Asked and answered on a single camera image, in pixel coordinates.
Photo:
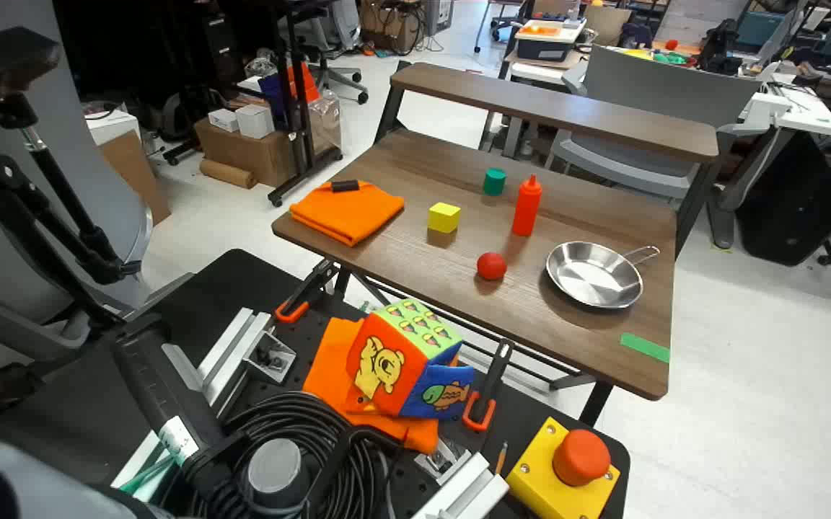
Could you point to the red squeeze bottle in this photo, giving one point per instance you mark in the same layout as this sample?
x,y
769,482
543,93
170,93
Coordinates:
x,y
527,208

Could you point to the yellow box with red button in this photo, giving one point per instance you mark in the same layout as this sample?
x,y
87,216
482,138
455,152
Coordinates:
x,y
560,474

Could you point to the aluminium profile rail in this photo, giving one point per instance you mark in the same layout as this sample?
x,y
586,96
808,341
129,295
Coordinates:
x,y
229,351
468,492

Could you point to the colourful soft picture cube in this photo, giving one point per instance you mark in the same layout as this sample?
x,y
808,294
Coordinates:
x,y
404,363

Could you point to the grey chair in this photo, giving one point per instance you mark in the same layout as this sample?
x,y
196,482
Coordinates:
x,y
646,118

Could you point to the green cup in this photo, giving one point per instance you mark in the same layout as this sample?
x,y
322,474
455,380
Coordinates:
x,y
494,184

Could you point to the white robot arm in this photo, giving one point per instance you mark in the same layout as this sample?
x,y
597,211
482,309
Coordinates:
x,y
22,485

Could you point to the yellow cube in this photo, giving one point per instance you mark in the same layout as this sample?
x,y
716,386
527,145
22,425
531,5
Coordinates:
x,y
446,217

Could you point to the brown cardboard box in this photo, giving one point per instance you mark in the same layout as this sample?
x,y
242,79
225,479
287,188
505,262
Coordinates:
x,y
245,152

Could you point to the black floor stand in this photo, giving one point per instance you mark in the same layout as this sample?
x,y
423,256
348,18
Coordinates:
x,y
296,106

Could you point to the folded orange cloth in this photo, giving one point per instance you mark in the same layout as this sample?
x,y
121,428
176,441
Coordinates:
x,y
348,211

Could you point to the small black marker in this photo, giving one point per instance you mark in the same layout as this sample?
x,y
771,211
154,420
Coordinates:
x,y
343,187

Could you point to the orange black clamp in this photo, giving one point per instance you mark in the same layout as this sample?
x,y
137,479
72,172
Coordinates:
x,y
300,295
482,397

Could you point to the wooden table with shelf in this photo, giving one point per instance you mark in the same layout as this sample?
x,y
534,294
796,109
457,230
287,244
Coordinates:
x,y
417,162

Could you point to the green tape strip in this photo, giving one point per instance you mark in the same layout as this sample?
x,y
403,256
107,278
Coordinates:
x,y
644,348

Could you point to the orange cloth with seam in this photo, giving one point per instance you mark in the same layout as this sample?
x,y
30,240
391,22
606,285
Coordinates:
x,y
330,376

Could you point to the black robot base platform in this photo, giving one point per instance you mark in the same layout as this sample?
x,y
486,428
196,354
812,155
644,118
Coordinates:
x,y
222,291

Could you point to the red ball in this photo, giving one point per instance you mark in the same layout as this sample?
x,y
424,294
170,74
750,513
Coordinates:
x,y
492,268

